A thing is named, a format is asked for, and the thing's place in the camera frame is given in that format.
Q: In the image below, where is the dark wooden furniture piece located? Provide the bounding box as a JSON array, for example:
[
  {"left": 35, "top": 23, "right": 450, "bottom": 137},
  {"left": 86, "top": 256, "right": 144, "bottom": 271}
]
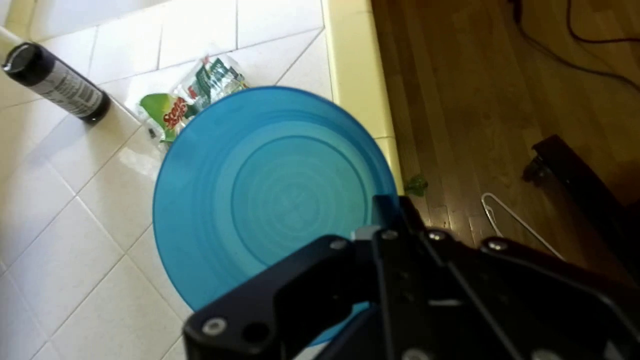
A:
[{"left": 520, "top": 131, "right": 640, "bottom": 290}]

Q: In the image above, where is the blue plastic plate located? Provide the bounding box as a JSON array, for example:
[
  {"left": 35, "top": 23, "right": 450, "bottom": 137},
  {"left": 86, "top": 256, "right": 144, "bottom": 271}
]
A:
[{"left": 151, "top": 84, "right": 400, "bottom": 360}]

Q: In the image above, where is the small green scrap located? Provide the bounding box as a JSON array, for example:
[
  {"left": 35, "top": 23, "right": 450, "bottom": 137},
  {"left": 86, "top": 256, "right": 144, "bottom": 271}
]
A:
[{"left": 403, "top": 172, "right": 432, "bottom": 199}]

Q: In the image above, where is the thin black power cable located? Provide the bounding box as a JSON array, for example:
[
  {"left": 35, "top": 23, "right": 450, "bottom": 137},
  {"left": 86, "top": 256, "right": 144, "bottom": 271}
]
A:
[{"left": 508, "top": 0, "right": 640, "bottom": 93}]

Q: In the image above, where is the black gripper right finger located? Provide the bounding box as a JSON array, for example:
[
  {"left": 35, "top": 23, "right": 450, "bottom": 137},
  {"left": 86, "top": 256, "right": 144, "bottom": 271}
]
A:
[{"left": 382, "top": 194, "right": 640, "bottom": 360}]

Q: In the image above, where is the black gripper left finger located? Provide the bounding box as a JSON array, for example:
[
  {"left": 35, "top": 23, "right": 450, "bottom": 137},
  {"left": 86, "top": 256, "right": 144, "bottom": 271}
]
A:
[{"left": 183, "top": 194, "right": 403, "bottom": 360}]

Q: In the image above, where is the soy sauce bottle red cap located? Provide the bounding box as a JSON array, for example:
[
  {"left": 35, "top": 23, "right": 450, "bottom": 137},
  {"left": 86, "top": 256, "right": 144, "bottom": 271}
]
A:
[{"left": 3, "top": 40, "right": 114, "bottom": 127}]

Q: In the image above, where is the white wire hanger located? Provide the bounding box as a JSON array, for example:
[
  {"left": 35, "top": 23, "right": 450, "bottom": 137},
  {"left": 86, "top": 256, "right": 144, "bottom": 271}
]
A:
[{"left": 478, "top": 190, "right": 569, "bottom": 263}]

